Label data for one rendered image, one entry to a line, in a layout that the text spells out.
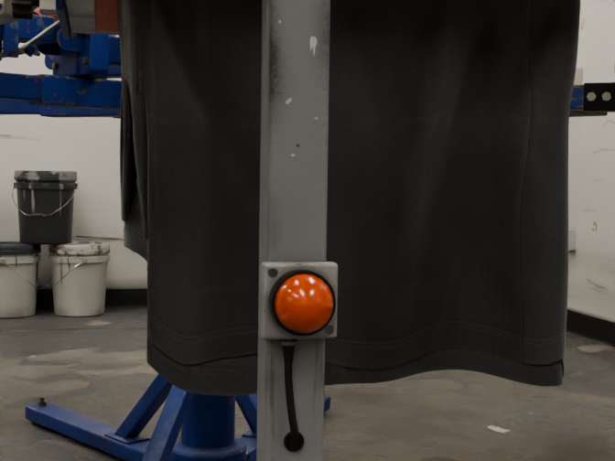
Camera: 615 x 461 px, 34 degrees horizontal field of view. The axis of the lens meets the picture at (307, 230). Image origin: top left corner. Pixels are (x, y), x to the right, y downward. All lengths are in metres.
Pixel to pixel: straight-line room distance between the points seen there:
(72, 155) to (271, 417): 4.93
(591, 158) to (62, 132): 2.75
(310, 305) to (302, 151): 0.11
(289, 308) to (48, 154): 4.98
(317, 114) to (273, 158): 0.04
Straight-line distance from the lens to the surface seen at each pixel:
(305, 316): 0.62
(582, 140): 4.94
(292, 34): 0.66
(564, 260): 1.03
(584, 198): 4.91
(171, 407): 2.17
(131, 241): 1.02
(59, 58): 2.16
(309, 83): 0.66
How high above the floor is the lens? 0.73
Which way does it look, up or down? 3 degrees down
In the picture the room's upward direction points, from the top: 1 degrees clockwise
